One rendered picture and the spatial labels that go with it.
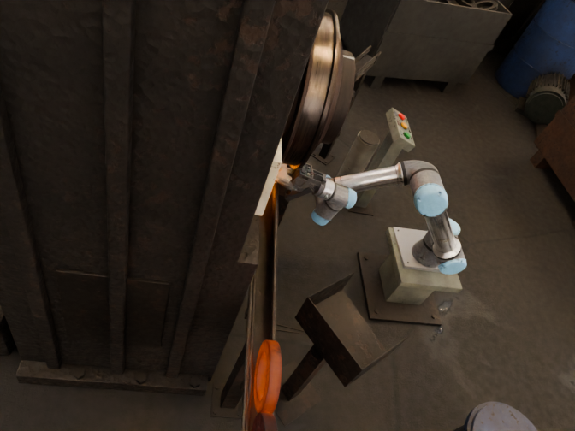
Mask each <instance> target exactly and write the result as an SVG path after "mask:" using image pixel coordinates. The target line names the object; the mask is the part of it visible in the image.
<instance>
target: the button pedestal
mask: <svg viewBox="0 0 575 431"><path fill-rule="evenodd" d="M395 111H396V112H397V116H396V115H395ZM399 113H400V112H399V111H397V110H396V109H394V108H391V109H390V110H389V111H388V112H387V113H386V116H387V120H388V125H389V129H390V130H389V132H388V134H387V136H386V138H385V140H383V142H382V145H381V146H380V148H379V150H378V152H377V153H376V155H375V157H374V158H373V160H372V162H371V164H370V166H369V167H368V169H367V171H371V170H375V169H379V168H386V167H391V166H392V165H393V163H394V161H395V159H396V158H397V156H398V155H399V154H400V152H401V150H402V149H403V150H405V151H407V152H409V151H410V150H412V149H413V148H414V147H415V144H414V141H413V138H412V133H411V130H410V127H409V124H408V121H407V118H406V116H405V120H402V119H401V118H400V117H399ZM397 120H398V121H399V122H400V125H398V122H397ZM402 122H405V124H407V129H405V128H404V127H403V126H402V125H401V123H402ZM400 130H401V131H402V133H403V135H401V134H400ZM404 132H408V133H409V134H410V136H411V137H410V138H409V139H408V138H407V137H406V136H405V135H404ZM376 190H377V188H376V189H370V190H366V191H362V192H356V193H357V201H356V203H355V205H354V206H353V207H352V208H350V209H348V212H353V213H357V214H362V215H368V216H373V210H372V205H371V199H372V197H373V195H374V194H375V192H376Z"/></svg>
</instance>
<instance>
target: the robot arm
mask: <svg viewBox="0 0 575 431"><path fill-rule="evenodd" d="M306 165H307V166H306ZM306 165H304V166H303V167H302V168H301V169H294V170H292V169H290V168H287V164H282V165H281V166H280V169H279V172H278V174H277V176H276V181H277V182H278V183H279V184H281V185H282V186H284V187H285V188H287V189H286V190H285V199H286V200H287V201H291V200H293V199H296V198H299V197H301V196H304V195H306V194H308V193H311V194H313V195H315V196H316V208H315V209H314V210H313V212H312V213H311V218H312V220H313V221H314V222H315V223H316V224H318V225H320V226H324V225H326V224H327V223H328V222H329V221H331V219H332V218H333V217H334V216H335V215H336V214H337V213H338V212H339V211H340V210H341V209H342V208H343V207H344V208H347V209H350V208H352V207H353V206H354V205H355V203H356V201H357V193H356V192H362V191H366V190H370V189H376V188H380V187H385V186H393V185H398V184H401V185H403V186H407V185H410V187H411V190H412V196H413V199H414V204H415V207H416V209H417V210H418V212H419V214H420V215H421V216H424V217H425V220H426V222H427V225H428V228H429V231H428V232H427V234H425V236H424V237H423V238H422V239H421V240H419V241H417V242H416V243H415V244H414V246H413V247H412V255H413V257H414V258H415V259H416V260H417V261H418V262H419V263H420V264H422V265H424V266H425V267H428V268H436V267H438V268H439V270H440V271H441V272H442V273H443V274H445V275H452V274H456V273H459V272H460V271H462V270H463V269H465V267H466V265H467V264H466V259H465V256H464V253H463V251H462V247H461V244H460V242H459V239H458V234H459V233H460V226H459V225H458V223H456V222H455V221H453V220H451V219H449V218H448V213H447V208H448V195H447V193H446V191H445V189H444V186H443V184H442V180H441V177H440V175H439V172H438V170H437V169H436V167H435V166H433V165H432V164H430V163H428V162H424V161H417V160H410V161H404V162H398V164H397V165H395V166H391V167H386V168H379V169H375V170H371V171H366V172H362V173H357V174H350V175H345V176H341V177H336V178H331V177H330V176H329V175H326V174H323V173H321V172H318V171H316V170H315V169H312V165H310V164H308V163H306Z"/></svg>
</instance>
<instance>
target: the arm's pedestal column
mask: <svg viewBox="0 0 575 431"><path fill-rule="evenodd" d="M357 255H358V260H359V269H360V274H361V279H362V284H363V289H364V294H365V302H366V308H367V313H368V317H369V320H372V321H383V322H401V323H411V324H421V325H431V326H441V325H442V322H441V318H440V316H439V312H438V309H437V306H436V301H435V298H434V294H433V290H425V289H417V288H409V287H401V286H398V284H397V280H396V277H395V272H394V266H393V262H392V258H391V255H389V256H387V255H380V254H373V253H366V252H358V253H357Z"/></svg>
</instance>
